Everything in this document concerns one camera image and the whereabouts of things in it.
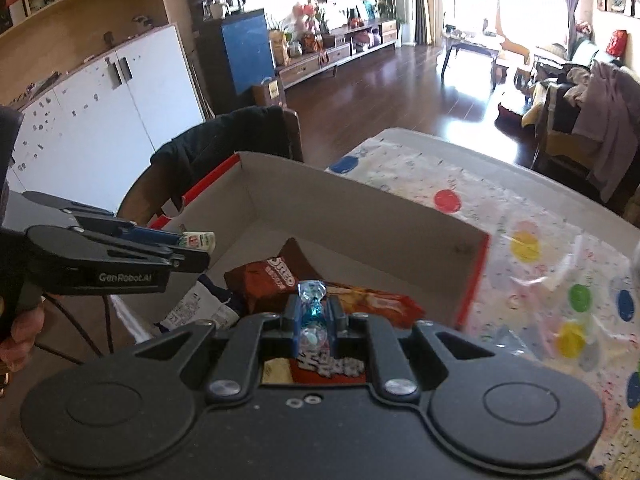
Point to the flat clear plastic bag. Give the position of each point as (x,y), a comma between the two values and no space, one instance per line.
(560,280)

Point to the grey-pink garment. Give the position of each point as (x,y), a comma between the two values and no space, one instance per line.
(610,120)

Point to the black jacket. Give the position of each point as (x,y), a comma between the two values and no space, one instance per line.
(220,145)

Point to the dark sofa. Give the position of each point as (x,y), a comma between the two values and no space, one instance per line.
(555,125)

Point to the red cardboard box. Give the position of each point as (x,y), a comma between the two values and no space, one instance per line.
(350,210)

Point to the wooden coffee table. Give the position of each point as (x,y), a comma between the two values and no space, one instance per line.
(475,42)

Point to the brown wooden chair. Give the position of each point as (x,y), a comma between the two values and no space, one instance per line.
(292,135)

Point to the wooden wall shelf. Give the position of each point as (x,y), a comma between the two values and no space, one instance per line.
(75,35)

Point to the blue candy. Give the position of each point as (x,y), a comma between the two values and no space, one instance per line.
(314,312)

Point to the wooden tv cabinet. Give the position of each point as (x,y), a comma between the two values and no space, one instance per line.
(340,55)

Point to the grey curtain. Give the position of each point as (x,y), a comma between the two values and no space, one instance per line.
(427,0)

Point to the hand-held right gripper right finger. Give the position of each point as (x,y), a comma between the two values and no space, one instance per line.
(336,316)

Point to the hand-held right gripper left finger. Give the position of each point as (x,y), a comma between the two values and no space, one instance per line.
(291,312)

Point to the dark cabinet blue front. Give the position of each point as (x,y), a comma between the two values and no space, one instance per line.
(245,55)

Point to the person's left hand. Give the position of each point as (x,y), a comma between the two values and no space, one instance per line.
(22,332)

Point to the brown snack packet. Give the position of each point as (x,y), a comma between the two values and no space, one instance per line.
(265,280)

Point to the green round snack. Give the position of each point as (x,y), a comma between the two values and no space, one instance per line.
(200,241)

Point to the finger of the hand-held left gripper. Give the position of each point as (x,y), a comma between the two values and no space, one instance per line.
(150,236)
(125,252)

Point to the orange and silver snack packet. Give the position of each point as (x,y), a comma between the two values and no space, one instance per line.
(385,305)

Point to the white cup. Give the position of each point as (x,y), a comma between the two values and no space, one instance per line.
(218,11)

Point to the white cabinet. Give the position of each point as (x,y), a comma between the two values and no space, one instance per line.
(125,125)

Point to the white snack packet blue edges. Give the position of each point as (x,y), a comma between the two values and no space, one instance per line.
(200,310)

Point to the red snack packet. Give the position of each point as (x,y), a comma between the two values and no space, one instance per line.
(305,374)

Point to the yellow snack packet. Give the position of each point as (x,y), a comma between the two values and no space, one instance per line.
(277,371)

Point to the balloon print tablecloth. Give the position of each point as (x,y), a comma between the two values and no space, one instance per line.
(500,200)

